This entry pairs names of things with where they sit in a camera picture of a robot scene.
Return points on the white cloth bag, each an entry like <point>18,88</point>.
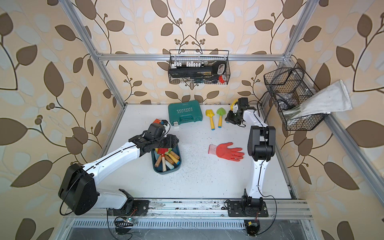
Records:
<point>334,98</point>

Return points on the wire basket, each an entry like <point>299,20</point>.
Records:
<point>288,89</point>
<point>198,55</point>

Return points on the yellow shovel blue handle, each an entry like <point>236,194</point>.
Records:
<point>210,114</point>

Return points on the green shovel orange handle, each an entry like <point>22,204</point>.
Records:
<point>221,112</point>

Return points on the back wire basket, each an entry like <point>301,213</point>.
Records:
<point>198,55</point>

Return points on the teal storage box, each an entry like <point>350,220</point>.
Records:
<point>168,162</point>

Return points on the black handheld tool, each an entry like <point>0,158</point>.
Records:
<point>195,70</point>

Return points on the red shovel wooden handle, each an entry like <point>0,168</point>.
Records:
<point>162,151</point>

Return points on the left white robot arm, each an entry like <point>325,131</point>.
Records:
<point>79,189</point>

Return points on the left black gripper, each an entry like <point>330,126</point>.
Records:
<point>173,141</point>

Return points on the green tool case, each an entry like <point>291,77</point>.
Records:
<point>187,112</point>

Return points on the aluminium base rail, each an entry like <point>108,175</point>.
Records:
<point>195,214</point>

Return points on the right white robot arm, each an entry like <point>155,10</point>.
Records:
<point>261,148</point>

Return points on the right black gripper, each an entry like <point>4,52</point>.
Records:
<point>229,118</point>

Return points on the yellow shovel wooden handle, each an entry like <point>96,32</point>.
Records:
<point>233,104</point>

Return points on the red work glove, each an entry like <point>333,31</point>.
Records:
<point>223,151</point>

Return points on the right wire basket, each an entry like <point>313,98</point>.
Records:
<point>288,89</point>

